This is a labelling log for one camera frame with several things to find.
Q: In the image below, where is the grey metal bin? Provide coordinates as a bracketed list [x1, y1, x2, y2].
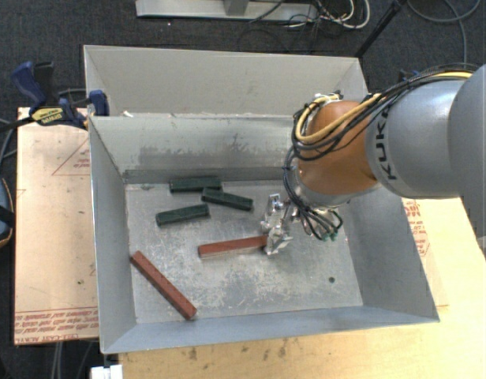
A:
[83, 44, 441, 355]

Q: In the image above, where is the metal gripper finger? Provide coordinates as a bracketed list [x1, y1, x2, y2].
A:
[264, 233, 294, 257]
[260, 217, 284, 238]

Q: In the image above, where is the brown cardboard board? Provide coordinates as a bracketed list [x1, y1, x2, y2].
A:
[13, 107, 449, 347]

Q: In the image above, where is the red-brown flat block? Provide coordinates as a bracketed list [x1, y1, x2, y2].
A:
[129, 250, 199, 322]
[197, 235, 270, 260]

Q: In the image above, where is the dark green flat block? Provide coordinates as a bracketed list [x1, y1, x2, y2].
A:
[169, 175, 223, 194]
[155, 203, 211, 228]
[200, 186, 255, 212]

